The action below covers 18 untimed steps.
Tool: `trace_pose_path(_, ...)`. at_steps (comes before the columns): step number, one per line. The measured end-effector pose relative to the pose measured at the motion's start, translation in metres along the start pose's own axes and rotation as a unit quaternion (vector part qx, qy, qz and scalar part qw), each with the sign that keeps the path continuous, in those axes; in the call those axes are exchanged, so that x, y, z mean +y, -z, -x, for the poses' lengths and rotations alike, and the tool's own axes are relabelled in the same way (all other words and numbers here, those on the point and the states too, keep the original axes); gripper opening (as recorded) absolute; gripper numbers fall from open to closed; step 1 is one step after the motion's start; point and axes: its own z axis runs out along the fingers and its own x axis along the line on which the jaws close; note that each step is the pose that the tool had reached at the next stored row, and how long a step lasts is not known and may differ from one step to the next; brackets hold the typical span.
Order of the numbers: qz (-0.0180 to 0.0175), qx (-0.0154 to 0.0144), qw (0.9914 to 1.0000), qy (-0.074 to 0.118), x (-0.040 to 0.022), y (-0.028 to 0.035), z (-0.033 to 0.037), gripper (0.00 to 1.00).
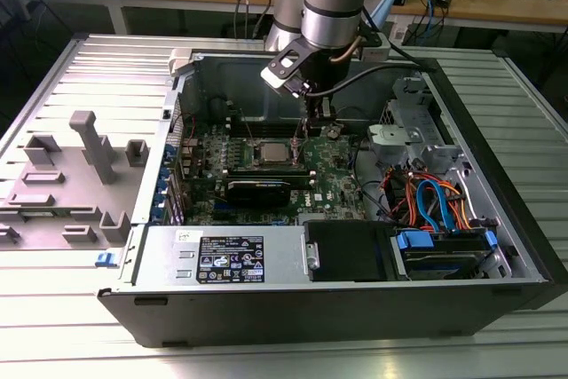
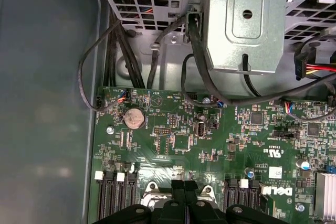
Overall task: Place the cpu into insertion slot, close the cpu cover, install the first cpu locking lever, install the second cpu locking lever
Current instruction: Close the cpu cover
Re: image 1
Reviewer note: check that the silver green CPU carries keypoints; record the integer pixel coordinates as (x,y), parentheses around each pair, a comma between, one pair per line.
(273,152)

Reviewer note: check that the thin metal locking lever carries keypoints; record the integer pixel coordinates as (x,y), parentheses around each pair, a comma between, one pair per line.
(252,132)

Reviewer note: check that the RAM slot with white clip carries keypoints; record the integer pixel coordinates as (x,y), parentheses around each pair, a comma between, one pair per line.
(248,174)
(266,120)
(302,183)
(266,129)

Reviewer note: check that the metal CPU socket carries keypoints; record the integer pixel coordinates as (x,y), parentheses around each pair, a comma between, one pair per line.
(257,155)

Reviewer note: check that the blue expansion slot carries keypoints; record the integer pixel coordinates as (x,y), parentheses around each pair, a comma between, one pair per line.
(223,207)

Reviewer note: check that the silver coin cell battery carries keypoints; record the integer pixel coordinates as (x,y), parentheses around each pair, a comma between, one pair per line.
(333,131)

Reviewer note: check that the green motherboard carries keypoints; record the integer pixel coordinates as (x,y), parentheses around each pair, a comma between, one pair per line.
(328,161)

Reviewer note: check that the white sticker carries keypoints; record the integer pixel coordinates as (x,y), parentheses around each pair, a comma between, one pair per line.
(399,33)

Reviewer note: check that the silver perforated drive cage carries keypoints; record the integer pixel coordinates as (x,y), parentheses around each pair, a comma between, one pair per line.
(399,135)

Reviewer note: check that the black graphics card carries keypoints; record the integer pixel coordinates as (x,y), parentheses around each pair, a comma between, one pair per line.
(257,195)

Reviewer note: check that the hard disk in blue carrier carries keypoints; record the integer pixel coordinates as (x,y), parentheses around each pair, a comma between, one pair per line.
(444,263)

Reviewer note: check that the black grey PC case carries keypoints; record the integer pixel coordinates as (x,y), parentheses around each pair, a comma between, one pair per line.
(310,317)

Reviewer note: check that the silver power supply unit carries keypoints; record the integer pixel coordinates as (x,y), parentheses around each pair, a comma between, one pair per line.
(160,255)

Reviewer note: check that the grey parts rack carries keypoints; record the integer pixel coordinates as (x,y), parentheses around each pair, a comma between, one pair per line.
(75,188)

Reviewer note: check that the blue plastic clip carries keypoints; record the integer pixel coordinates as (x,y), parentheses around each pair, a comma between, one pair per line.
(106,259)

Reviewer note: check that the silver wrist camera bar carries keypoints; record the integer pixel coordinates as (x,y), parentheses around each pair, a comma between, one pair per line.
(275,78)

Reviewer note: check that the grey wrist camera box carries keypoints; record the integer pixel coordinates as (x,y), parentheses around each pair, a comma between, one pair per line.
(375,48)

